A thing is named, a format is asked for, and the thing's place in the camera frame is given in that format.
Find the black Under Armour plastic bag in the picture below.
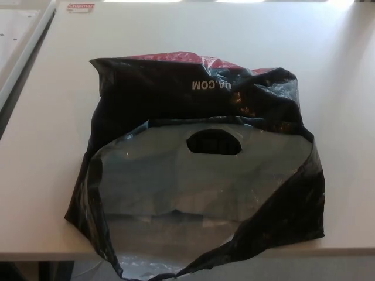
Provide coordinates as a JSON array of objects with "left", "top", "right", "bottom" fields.
[{"left": 63, "top": 50, "right": 328, "bottom": 279}]

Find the white adjacent desk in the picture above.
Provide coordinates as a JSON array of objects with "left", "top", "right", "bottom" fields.
[{"left": 0, "top": 2, "right": 57, "bottom": 114}]

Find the red white Chipman sticker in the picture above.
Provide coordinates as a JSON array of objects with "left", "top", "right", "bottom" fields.
[{"left": 66, "top": 2, "right": 96, "bottom": 15}]

